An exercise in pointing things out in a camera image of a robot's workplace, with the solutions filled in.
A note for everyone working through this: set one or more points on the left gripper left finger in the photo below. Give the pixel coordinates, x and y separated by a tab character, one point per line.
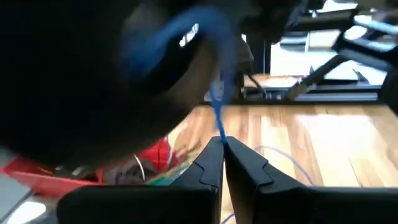
186	199

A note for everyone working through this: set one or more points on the small blue object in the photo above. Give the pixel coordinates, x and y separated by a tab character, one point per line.
77	77

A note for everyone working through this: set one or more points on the dark grey pouch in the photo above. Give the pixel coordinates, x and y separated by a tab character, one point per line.
124	174

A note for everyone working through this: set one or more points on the red plastic bin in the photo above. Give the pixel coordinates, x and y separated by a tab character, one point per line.
46	185

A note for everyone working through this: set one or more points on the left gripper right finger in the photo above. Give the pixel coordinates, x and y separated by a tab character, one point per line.
280	202

